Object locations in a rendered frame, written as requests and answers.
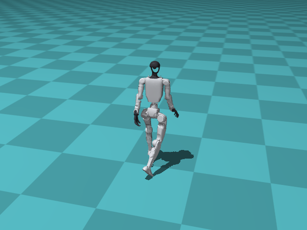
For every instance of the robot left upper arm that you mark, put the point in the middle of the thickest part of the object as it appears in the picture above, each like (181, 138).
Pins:
(140, 88)

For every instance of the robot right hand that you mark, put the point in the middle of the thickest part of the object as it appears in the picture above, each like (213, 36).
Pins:
(174, 110)

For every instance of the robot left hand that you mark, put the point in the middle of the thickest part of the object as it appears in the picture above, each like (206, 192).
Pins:
(136, 118)

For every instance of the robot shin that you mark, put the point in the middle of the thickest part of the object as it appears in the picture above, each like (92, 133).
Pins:
(149, 139)
(153, 154)

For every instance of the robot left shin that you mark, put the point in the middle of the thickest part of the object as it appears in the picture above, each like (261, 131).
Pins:
(149, 139)

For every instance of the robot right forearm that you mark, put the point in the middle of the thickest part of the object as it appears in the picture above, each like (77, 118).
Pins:
(170, 103)

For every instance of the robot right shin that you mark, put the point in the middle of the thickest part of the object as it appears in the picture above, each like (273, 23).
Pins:
(153, 154)

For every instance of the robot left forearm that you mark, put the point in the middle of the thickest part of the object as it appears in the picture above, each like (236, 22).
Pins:
(137, 105)

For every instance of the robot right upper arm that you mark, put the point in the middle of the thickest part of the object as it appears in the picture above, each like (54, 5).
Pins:
(166, 83)

